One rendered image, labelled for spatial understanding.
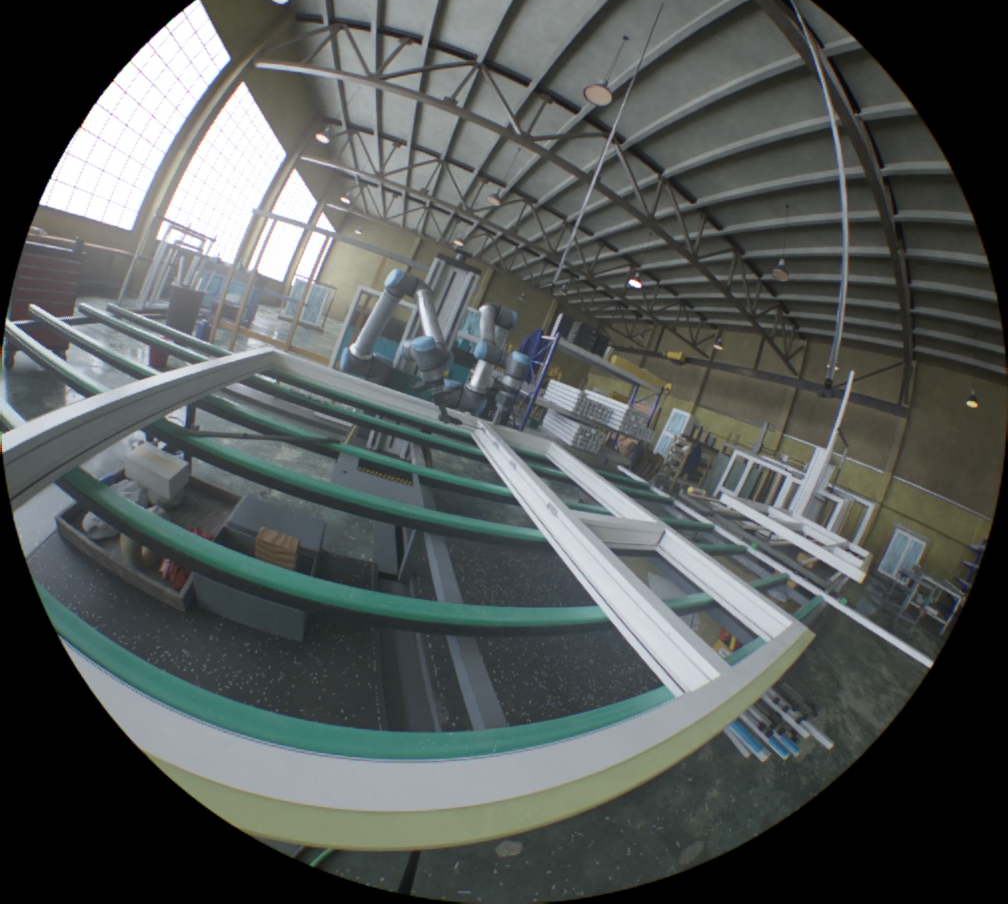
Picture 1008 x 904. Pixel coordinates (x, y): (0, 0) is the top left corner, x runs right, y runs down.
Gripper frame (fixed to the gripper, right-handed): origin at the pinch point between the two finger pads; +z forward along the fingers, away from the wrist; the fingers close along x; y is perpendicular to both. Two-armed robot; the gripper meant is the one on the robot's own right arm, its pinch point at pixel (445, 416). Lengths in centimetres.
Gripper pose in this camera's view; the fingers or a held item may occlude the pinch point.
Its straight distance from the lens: 139.5
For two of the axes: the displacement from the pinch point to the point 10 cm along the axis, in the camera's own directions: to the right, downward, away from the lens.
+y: 9.4, -2.9, 1.7
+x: -2.7, -3.4, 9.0
